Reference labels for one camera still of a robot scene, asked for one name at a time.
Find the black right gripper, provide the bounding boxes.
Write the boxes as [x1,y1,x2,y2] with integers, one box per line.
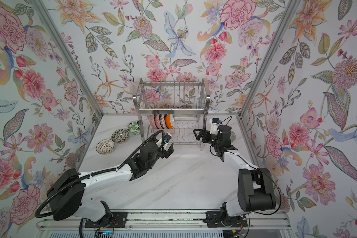
[194,129,222,149]

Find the plain white bowl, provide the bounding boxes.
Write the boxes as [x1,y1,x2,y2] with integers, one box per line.
[165,114,174,130]

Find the pale green patterned bowl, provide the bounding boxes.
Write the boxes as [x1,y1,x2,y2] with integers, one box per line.
[230,131,236,142]

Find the dark patterned bowl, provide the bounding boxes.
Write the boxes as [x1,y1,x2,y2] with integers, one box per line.
[154,114,162,130]

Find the blue geometric pattern bowl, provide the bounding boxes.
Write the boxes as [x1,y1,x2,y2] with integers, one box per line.
[160,114,167,129]

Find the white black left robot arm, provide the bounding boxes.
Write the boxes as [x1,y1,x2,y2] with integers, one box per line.
[47,133,174,227]

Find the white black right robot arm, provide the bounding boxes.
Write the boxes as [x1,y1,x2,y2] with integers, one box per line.
[193,123,276,218]

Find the steel two-tier dish rack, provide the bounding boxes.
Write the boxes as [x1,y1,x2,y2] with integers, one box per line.
[132,78,211,150]

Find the green leaf pattern bowl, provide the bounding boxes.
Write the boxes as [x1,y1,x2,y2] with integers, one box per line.
[127,121,141,135]

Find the dark speckled pattern bowl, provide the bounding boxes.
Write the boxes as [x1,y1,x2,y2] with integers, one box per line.
[111,129,130,143]

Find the white lattice pattern bowl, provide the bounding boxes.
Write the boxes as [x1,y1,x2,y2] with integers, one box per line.
[96,139,115,155]

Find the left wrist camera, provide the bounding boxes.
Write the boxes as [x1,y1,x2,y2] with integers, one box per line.
[161,133,172,150]

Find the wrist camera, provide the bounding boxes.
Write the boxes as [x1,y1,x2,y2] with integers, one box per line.
[210,118,221,135]
[161,133,172,150]

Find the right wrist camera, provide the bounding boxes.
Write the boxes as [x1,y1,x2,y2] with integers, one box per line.
[210,118,221,135]

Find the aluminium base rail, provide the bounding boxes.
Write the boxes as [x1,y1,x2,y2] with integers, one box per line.
[35,209,292,231]

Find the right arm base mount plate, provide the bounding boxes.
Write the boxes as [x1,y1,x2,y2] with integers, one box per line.
[202,211,248,229]

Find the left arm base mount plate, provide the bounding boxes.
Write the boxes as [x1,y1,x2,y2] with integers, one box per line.
[84,212,129,228]

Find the black corrugated left cable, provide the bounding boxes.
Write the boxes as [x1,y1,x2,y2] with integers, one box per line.
[34,130,165,219]

